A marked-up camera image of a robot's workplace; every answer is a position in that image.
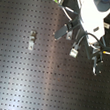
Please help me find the dark metal gripper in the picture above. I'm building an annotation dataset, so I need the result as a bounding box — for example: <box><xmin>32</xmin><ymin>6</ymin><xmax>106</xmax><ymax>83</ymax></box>
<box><xmin>54</xmin><ymin>20</ymin><xmax>103</xmax><ymax>75</ymax></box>

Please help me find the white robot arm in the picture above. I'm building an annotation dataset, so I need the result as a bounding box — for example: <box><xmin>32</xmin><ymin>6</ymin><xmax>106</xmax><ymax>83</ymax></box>
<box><xmin>54</xmin><ymin>0</ymin><xmax>110</xmax><ymax>75</ymax></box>

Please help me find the silver cable connector plug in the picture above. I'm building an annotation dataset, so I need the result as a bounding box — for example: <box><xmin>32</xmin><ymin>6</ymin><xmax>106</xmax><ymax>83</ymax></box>
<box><xmin>69</xmin><ymin>49</ymin><xmax>79</xmax><ymax>58</ymax></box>

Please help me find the metal cable routing clip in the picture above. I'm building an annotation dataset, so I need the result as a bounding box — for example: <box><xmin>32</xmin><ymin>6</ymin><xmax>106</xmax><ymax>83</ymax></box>
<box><xmin>28</xmin><ymin>30</ymin><xmax>36</xmax><ymax>50</ymax></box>

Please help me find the black perforated breadboard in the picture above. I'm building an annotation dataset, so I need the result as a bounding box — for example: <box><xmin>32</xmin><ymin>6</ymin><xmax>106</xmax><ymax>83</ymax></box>
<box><xmin>0</xmin><ymin>0</ymin><xmax>110</xmax><ymax>110</ymax></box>

